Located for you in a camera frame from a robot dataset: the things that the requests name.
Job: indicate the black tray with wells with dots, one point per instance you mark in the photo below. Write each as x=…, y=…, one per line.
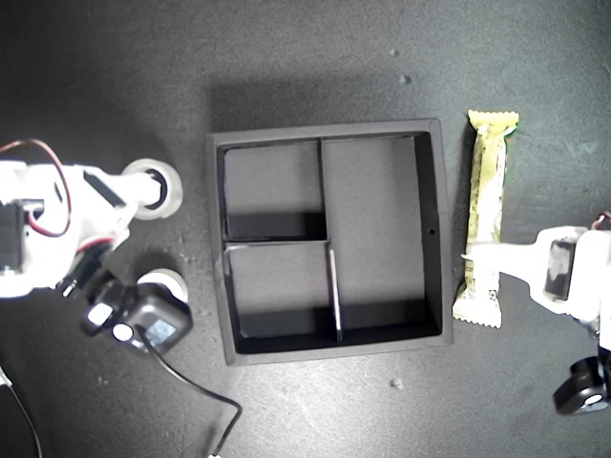
x=372, y=200

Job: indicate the snack bar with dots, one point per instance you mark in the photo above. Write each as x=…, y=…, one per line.
x=484, y=191

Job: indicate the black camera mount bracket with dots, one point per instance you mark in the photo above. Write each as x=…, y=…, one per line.
x=88, y=267

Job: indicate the small white tape roll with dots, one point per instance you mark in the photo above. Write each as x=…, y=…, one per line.
x=167, y=276

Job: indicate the large white tape roll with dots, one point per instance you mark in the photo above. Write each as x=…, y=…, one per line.
x=174, y=191

